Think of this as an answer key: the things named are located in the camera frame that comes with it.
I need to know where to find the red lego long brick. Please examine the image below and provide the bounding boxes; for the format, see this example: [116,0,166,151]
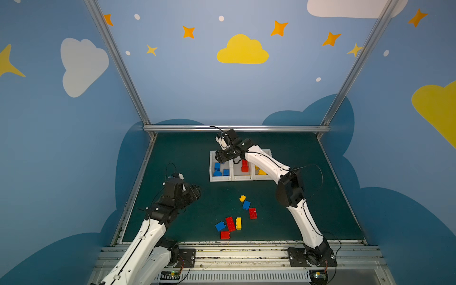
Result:
[241,160,249,173]
[226,217,236,232]

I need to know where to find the blue lego bottom brick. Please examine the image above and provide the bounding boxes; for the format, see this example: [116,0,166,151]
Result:
[215,222,226,232]

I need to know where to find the red lego bottom brick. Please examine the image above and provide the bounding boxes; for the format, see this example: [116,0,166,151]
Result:
[220,231,230,240]

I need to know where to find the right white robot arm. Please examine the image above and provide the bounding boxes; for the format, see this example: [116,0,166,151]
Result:
[216,129,336,266]

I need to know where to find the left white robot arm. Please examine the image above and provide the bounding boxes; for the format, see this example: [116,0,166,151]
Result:
[99,173,201,285]

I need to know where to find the white left bin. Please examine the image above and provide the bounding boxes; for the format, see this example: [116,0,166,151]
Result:
[209,150,233,182]

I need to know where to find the white middle bin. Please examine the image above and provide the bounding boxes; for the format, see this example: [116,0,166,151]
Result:
[231,157,250,181]

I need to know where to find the red lego right brick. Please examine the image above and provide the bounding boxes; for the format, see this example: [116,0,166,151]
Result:
[249,208,258,220]

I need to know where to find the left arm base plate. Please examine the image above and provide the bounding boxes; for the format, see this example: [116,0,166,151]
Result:
[167,248,196,268]

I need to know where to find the horizontal aluminium back rail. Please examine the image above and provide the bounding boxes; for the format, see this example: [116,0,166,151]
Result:
[143,124,330,133]

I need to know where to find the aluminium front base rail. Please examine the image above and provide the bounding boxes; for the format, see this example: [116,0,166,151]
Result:
[87,240,396,285]

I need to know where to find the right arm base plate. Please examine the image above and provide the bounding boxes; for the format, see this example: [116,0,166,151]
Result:
[287,247,338,267]

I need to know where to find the left aluminium frame post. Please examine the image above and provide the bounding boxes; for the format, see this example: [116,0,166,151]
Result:
[84,0,150,127]

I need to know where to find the aluminium frame post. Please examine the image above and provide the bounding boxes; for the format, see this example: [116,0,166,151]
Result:
[317,0,400,140]
[84,0,150,127]

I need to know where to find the right aluminium frame post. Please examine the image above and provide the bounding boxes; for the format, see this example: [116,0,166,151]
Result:
[317,0,400,140]

